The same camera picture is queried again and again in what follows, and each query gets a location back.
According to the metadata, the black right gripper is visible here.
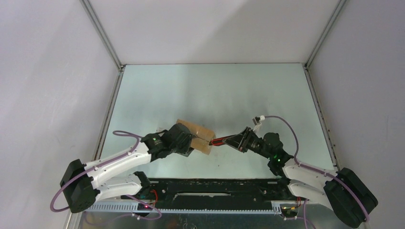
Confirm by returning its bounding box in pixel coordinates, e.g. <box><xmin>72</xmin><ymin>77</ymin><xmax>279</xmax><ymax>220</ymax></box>
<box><xmin>223</xmin><ymin>127</ymin><xmax>273</xmax><ymax>160</ymax></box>

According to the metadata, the red black utility knife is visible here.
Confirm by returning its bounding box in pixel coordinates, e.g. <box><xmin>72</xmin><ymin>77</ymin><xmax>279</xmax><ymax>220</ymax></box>
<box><xmin>209</xmin><ymin>135</ymin><xmax>233</xmax><ymax>146</ymax></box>

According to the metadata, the brown cardboard express box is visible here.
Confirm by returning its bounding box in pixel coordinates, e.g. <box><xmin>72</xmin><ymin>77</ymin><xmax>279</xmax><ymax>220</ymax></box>
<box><xmin>176</xmin><ymin>119</ymin><xmax>216</xmax><ymax>155</ymax></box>

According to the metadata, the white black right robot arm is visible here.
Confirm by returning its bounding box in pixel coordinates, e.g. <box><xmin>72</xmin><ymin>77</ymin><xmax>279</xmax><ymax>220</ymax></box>
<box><xmin>220</xmin><ymin>127</ymin><xmax>379</xmax><ymax>229</ymax></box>

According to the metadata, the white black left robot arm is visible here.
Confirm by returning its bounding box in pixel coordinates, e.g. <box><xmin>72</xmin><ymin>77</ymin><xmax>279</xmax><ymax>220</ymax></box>
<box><xmin>50</xmin><ymin>123</ymin><xmax>196</xmax><ymax>213</ymax></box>

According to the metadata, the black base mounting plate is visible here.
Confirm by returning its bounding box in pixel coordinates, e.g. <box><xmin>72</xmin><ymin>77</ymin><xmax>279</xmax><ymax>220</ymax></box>
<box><xmin>134</xmin><ymin>178</ymin><xmax>298</xmax><ymax>209</ymax></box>

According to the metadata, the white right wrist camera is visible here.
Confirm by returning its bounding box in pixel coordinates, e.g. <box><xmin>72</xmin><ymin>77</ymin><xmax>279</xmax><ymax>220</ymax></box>
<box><xmin>252</xmin><ymin>115</ymin><xmax>266</xmax><ymax>133</ymax></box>

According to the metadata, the grey cable duct rail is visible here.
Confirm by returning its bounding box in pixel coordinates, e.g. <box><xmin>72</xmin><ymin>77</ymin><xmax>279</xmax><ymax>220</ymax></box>
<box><xmin>85</xmin><ymin>201</ymin><xmax>281</xmax><ymax>215</ymax></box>

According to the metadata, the aluminium frame post right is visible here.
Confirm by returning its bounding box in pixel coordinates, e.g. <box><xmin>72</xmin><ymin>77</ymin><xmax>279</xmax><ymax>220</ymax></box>
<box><xmin>303</xmin><ymin>0</ymin><xmax>349</xmax><ymax>69</ymax></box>

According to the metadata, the aluminium frame post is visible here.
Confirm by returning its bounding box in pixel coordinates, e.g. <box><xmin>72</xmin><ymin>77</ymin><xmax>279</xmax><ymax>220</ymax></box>
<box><xmin>80</xmin><ymin>0</ymin><xmax>124</xmax><ymax>72</ymax></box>
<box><xmin>303</xmin><ymin>0</ymin><xmax>349</xmax><ymax>69</ymax></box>

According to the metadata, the aluminium frame post left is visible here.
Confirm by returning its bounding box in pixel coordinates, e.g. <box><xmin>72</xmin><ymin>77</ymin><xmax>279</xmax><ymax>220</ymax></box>
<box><xmin>80</xmin><ymin>0</ymin><xmax>124</xmax><ymax>72</ymax></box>

